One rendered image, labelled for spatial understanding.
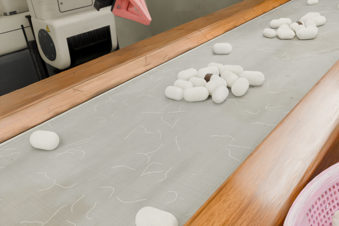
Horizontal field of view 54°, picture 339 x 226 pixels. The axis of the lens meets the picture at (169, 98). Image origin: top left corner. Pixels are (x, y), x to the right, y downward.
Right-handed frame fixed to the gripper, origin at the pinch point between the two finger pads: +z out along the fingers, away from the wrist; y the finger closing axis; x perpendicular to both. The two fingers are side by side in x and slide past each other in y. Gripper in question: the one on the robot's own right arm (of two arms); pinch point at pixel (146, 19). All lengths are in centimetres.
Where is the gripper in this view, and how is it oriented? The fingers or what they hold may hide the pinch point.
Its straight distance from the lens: 65.7
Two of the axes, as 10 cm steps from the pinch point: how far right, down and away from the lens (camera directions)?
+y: 6.3, -4.0, 6.6
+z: 6.7, 7.1, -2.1
